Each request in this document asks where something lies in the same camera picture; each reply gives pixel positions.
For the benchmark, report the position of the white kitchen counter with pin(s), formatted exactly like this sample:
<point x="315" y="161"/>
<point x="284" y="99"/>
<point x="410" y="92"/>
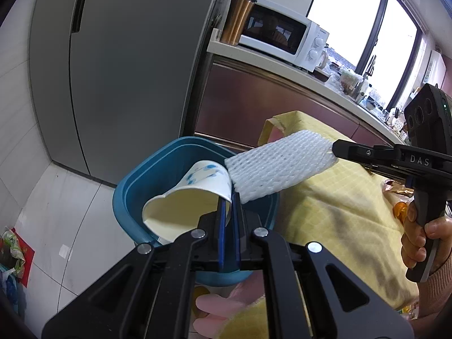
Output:
<point x="226" y="47"/>

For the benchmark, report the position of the colourful plastic bags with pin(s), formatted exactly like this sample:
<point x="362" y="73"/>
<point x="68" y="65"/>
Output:
<point x="12" y="254"/>

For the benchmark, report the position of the person's right hand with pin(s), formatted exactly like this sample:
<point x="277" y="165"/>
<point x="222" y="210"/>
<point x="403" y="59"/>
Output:
<point x="443" y="229"/>

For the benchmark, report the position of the kitchen window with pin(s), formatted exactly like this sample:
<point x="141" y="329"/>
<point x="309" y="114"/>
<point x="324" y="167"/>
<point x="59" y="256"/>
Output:
<point x="346" y="17"/>

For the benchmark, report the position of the maroon kitchen cabinets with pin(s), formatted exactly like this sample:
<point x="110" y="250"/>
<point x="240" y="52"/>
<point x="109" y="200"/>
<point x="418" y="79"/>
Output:
<point x="265" y="95"/>

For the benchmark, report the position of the white microwave oven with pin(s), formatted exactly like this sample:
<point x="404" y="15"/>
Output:
<point x="275" y="31"/>

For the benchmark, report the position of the kitchen faucet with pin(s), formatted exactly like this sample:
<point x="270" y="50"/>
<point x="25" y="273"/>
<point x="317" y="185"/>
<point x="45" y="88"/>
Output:
<point x="370" y="65"/>

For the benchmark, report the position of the white water heater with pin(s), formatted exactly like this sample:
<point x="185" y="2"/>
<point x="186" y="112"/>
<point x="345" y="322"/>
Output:
<point x="435" y="70"/>

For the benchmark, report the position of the gold foil wrapper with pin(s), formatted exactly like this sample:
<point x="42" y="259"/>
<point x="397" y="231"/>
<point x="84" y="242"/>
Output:
<point x="397" y="189"/>

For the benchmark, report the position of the copper travel tumbler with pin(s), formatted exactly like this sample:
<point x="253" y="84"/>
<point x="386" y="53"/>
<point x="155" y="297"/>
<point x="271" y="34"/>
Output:
<point x="236" y="21"/>

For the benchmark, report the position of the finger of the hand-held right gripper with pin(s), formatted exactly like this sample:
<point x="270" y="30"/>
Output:
<point x="367" y="155"/>

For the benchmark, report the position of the white paper cup blue print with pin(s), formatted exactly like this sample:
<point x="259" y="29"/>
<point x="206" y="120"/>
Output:
<point x="197" y="197"/>

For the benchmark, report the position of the group of kitchen jars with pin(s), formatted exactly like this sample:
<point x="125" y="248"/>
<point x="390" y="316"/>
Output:
<point x="353" y="84"/>

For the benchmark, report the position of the grey refrigerator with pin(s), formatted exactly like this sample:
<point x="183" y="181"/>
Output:
<point x="123" y="77"/>

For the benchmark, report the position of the yellow checked tablecloth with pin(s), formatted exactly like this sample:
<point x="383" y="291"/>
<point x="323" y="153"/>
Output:
<point x="335" y="219"/>

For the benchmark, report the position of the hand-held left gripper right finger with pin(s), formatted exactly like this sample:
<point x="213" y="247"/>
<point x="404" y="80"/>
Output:
<point x="237" y="233"/>

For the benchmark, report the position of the brown wooden tray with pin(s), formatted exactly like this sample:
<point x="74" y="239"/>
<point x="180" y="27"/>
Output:
<point x="321" y="73"/>

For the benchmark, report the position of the person's right forearm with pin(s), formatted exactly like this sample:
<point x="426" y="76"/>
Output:
<point x="438" y="296"/>

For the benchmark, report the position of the white foam net sleeve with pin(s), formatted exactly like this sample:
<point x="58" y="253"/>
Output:
<point x="282" y="162"/>

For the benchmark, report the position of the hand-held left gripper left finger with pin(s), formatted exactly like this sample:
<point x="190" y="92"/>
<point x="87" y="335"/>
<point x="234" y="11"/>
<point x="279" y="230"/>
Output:
<point x="221" y="233"/>

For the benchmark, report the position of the blue plastic bin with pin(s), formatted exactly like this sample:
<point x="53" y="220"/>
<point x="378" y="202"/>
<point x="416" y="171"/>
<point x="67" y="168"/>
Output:
<point x="155" y="169"/>

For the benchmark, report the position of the orange peel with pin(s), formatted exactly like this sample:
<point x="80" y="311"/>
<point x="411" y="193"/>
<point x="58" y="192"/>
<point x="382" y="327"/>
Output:
<point x="400" y="212"/>

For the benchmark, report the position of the electric kettle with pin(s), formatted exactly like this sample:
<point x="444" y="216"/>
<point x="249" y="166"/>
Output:
<point x="323" y="58"/>

